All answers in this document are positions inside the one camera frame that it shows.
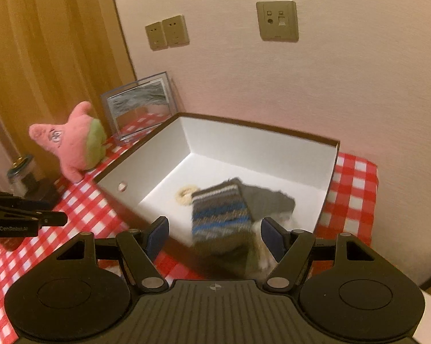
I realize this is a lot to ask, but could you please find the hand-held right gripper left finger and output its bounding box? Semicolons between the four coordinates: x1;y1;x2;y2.
54;217;170;292

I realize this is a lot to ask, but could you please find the striped knit sock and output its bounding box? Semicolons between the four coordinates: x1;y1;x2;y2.
190;177;259;278

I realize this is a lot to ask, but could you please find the beige wall power socket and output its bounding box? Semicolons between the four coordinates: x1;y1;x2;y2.
145;21;166;51
162;15;190;48

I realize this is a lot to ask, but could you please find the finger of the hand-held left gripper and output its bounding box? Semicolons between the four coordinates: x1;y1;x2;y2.
0;193;50;210
33;211;68;227

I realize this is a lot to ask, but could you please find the gray cloth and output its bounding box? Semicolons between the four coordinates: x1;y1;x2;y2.
237;184;297;223

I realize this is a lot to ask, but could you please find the red white checked tablecloth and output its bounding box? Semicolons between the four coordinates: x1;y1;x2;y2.
0;111;381;330

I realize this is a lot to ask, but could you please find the pink starfish plush toy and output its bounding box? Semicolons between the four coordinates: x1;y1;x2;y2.
28;101;108;183

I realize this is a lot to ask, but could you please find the beige ring hair tie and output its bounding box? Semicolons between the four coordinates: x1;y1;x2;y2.
175;185;200;206

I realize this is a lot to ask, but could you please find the beige wall data socket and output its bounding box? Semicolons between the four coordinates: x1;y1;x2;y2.
256;0;299;42

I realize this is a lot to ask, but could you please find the brown cardboard box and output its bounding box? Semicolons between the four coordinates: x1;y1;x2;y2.
94;113;341;259

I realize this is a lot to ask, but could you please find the wooden door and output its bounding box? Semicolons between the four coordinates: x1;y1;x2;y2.
0;0;137;194

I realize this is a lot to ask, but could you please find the clear framed sand picture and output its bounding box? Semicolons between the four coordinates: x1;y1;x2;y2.
101;72;177;146

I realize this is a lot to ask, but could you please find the glass jar with dark lid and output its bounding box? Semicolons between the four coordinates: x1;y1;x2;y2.
7;154;61;203

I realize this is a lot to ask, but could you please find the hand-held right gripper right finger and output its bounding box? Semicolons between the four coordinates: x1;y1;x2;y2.
260;218;377;290

